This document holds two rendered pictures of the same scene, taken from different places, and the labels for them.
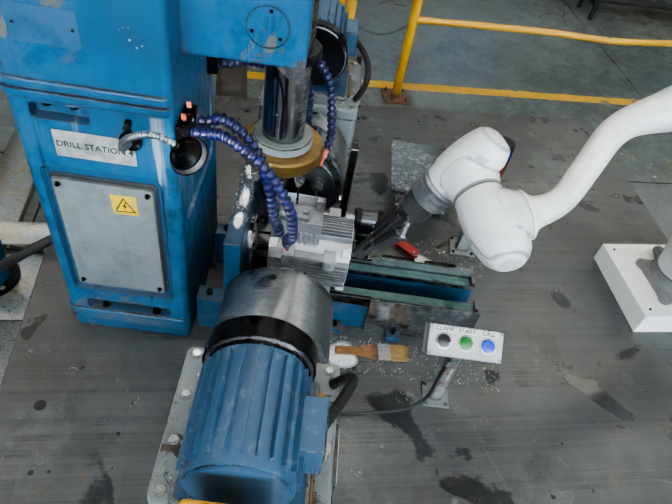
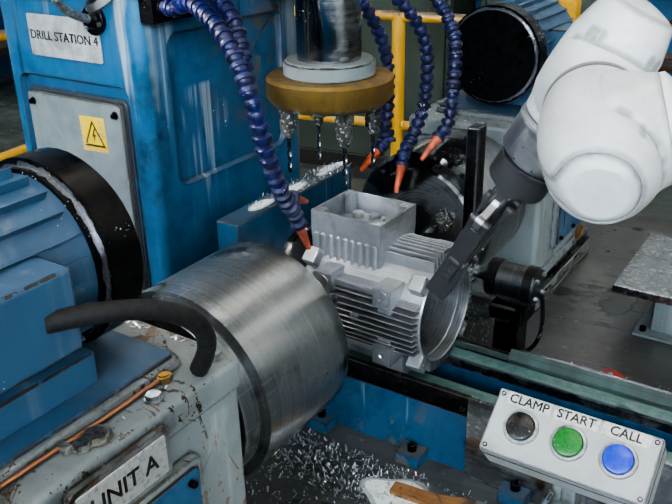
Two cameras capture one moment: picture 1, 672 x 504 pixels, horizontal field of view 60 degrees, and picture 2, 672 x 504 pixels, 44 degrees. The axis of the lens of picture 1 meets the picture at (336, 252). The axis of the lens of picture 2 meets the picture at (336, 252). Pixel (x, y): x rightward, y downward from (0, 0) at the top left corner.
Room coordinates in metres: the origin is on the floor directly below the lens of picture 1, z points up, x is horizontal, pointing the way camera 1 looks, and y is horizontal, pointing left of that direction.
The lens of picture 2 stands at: (0.12, -0.55, 1.59)
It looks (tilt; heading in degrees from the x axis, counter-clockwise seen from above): 25 degrees down; 38
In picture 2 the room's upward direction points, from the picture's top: 1 degrees counter-clockwise
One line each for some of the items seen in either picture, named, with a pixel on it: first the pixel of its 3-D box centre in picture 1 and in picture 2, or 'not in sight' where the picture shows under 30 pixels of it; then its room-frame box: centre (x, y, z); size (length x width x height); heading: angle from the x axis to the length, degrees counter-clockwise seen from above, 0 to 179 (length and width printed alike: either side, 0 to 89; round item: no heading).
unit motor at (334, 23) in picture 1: (326, 71); (533, 104); (1.66, 0.14, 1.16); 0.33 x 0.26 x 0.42; 4
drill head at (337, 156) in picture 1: (303, 157); (451, 201); (1.36, 0.15, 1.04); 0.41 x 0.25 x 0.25; 4
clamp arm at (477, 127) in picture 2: (348, 185); (473, 206); (1.17, 0.00, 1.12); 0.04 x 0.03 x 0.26; 94
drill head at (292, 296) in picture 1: (270, 355); (199, 379); (0.67, 0.09, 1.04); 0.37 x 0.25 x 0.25; 4
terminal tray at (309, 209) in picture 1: (298, 218); (363, 229); (1.03, 0.11, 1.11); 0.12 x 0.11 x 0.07; 93
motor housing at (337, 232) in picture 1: (310, 247); (386, 292); (1.03, 0.07, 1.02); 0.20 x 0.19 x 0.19; 93
